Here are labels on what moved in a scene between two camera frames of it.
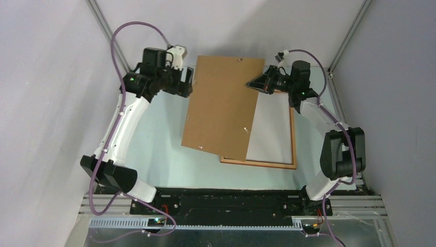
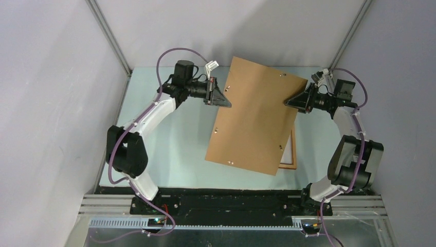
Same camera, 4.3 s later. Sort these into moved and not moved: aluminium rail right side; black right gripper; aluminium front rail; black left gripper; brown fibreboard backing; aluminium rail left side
Moved: black right gripper; black left gripper; brown fibreboard backing
Not moved: aluminium front rail; aluminium rail left side; aluminium rail right side
